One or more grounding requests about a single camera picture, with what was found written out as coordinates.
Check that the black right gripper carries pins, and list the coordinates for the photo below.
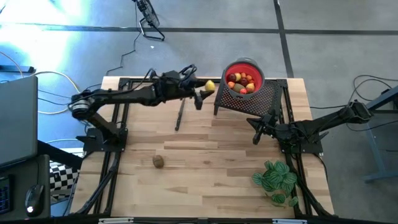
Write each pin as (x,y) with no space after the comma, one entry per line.
(271,127)

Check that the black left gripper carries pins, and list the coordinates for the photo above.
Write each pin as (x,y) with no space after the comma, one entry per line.
(180,87)

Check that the yellow toy lemon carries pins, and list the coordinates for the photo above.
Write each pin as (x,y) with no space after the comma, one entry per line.
(210,85)
(250,87)
(237,76)

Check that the red collapsible colander grey rim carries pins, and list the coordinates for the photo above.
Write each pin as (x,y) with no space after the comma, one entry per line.
(228,70)

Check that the brown toy kiwi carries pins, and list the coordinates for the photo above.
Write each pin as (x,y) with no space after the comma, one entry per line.
(158,161)
(237,87)

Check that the black kitchen knife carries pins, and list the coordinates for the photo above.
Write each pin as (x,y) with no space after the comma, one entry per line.
(178,119)

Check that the small toy orange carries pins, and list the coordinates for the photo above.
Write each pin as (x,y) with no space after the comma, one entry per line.
(243,75)

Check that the round orange-red toy fruit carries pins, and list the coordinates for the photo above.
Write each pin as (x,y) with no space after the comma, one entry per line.
(249,77)

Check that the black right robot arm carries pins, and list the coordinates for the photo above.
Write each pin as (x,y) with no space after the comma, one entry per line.
(326,122)

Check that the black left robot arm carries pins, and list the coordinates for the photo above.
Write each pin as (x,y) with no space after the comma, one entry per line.
(124,96)

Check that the black perforated metal shelf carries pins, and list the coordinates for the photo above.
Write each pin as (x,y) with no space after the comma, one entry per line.
(264,99)

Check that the green artificial plant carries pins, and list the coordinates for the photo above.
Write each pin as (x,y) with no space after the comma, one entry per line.
(276,180)

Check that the black floor fan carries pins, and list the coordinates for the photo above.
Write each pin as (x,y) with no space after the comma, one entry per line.
(149,15)

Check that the blue-grey metal table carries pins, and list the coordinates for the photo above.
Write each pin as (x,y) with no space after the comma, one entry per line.
(373,105)

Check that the black-white checkerboard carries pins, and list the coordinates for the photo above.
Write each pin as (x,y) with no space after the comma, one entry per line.
(62,179)

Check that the black desk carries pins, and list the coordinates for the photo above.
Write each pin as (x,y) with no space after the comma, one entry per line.
(40,168)

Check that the black flat bar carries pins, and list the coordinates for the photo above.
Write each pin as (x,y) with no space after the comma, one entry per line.
(15,69)

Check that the black computer mouse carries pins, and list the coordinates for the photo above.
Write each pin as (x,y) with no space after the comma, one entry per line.
(34,199)

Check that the black keyboard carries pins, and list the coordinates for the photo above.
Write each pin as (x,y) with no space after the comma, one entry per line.
(4,194)

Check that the black aluminium table frame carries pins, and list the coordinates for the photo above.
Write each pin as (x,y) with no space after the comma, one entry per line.
(140,80)

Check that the silver bracket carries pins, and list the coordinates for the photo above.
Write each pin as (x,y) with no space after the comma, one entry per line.
(115,221)
(289,221)

